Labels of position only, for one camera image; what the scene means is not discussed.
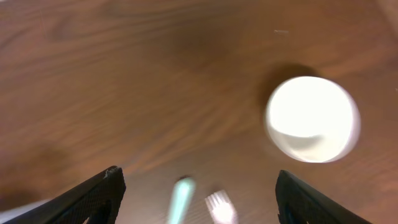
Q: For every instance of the white plastic bowl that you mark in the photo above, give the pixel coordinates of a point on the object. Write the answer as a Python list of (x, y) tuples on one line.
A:
[(312, 119)]

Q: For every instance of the mint green plastic spoon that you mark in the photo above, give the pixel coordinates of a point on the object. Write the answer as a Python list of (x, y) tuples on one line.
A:
[(181, 198)]

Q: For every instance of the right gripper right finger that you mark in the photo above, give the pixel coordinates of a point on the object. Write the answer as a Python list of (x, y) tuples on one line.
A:
[(300, 203)]

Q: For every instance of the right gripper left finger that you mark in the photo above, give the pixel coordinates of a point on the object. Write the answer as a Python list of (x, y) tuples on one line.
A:
[(96, 200)]

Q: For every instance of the white plastic fork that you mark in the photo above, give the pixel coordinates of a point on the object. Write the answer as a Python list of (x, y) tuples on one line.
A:
[(221, 208)]

